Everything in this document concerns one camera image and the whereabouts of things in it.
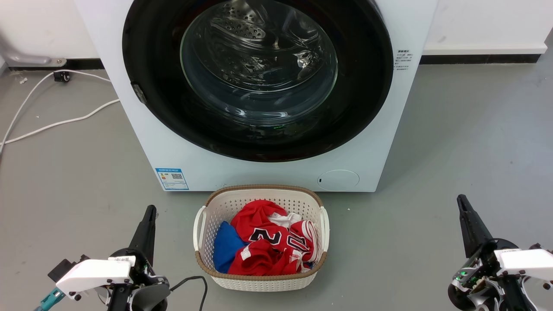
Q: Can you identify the blue cloth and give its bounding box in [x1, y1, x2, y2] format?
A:
[213, 221, 249, 273]

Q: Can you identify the blue energy label sticker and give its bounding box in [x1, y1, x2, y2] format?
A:
[155, 168, 190, 191]

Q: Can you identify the white front-load washing machine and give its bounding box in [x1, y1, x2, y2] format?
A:
[73, 0, 439, 193]

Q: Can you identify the round white filter cover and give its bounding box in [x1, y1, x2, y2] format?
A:
[317, 169, 360, 191]

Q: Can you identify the white power cable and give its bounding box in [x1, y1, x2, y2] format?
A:
[0, 69, 112, 149]
[0, 99, 121, 146]

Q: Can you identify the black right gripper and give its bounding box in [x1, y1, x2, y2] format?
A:
[447, 194, 520, 311]

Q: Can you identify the black round glass washer door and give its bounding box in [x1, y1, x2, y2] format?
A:
[122, 0, 394, 163]

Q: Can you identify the white garment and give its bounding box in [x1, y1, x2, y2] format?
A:
[268, 212, 303, 228]

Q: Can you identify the teal cable connector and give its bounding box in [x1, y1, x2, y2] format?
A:
[35, 287, 65, 311]

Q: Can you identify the red basketball jersey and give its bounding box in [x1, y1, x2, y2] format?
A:
[228, 200, 320, 276]

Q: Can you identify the grey drain pipe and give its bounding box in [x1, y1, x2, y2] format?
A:
[0, 37, 67, 68]

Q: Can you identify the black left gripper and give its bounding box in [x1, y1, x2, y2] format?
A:
[108, 205, 171, 311]

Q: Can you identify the white plastic laundry basket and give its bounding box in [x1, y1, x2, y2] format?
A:
[193, 184, 330, 292]

